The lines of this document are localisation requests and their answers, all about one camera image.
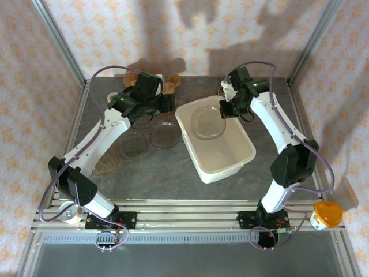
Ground clear plastic plate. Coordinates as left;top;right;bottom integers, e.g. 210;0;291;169
190;104;228;141
150;120;179;150
117;130;150;160

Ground white plastic bin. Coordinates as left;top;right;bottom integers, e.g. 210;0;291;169
175;96;257;185

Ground large brownish clear plate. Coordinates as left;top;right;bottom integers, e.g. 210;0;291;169
91;145;121;177

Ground yellow black pliers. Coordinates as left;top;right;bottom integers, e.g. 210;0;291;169
216;74;228;98

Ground tan teddy bear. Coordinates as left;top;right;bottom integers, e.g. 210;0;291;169
123;58;183;95

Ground large clear glass plate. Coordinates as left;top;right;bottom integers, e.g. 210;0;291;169
133;114;158;130

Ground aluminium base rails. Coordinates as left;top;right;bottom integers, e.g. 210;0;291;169
30;199;347;231

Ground cup with orange lid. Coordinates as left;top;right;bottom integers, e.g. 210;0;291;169
308;201;343;231

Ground silver drink can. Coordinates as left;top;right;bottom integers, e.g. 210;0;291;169
57;201;84;225

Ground grey metal panel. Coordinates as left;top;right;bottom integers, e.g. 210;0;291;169
17;230;361;277

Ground aluminium frame post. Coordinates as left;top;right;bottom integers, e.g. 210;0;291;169
36;0;89;87
287;0;346;84

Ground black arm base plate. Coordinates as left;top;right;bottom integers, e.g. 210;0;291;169
238;210;289;230
85;211;137;231

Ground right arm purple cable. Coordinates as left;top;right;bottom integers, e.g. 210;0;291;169
230;61;336;252

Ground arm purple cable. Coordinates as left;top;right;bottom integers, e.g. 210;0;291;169
39;65;139;252
230;61;336;252

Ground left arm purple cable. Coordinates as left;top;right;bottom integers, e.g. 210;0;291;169
39;65;139;252

